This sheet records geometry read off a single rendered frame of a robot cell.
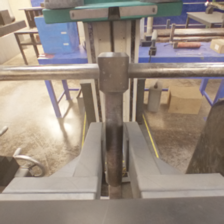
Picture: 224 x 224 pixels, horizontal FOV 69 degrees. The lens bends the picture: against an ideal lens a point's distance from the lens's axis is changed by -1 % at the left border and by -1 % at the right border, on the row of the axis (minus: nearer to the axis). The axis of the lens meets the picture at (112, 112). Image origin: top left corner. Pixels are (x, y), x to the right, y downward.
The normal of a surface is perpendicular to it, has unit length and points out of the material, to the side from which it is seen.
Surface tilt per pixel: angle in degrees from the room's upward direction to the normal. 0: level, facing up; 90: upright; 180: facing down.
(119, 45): 90
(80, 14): 90
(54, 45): 90
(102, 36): 90
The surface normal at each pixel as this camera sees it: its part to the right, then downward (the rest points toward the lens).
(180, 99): -0.18, 0.60
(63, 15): 0.07, 0.61
